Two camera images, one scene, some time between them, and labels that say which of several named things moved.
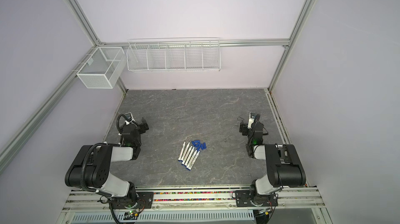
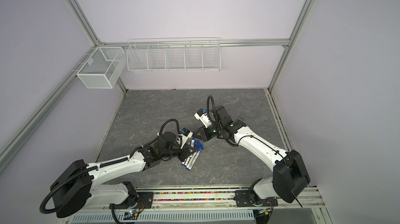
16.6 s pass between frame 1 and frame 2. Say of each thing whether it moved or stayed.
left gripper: moved
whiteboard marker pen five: stayed
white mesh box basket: stayed
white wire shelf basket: stayed
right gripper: moved
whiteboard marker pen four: stayed
